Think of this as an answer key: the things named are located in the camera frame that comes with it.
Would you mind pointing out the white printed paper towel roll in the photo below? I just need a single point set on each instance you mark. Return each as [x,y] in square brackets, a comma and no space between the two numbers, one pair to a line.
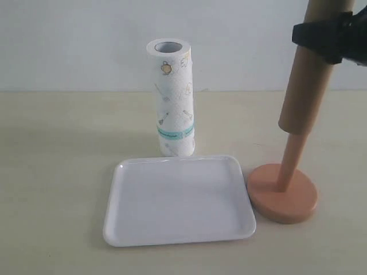
[171,71]

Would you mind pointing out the wooden paper towel holder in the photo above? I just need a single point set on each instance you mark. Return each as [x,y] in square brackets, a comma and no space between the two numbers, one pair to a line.
[280,192]

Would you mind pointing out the white rectangular plastic tray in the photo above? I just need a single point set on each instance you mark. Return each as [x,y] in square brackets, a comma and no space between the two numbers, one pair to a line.
[161,201]

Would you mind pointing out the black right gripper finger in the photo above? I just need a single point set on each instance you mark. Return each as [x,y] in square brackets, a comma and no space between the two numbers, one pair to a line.
[326,38]

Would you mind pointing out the brown cardboard tube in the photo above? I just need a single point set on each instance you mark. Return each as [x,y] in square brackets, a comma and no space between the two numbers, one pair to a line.
[309,76]

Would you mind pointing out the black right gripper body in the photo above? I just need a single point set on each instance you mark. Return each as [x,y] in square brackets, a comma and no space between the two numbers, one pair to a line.
[354,38]

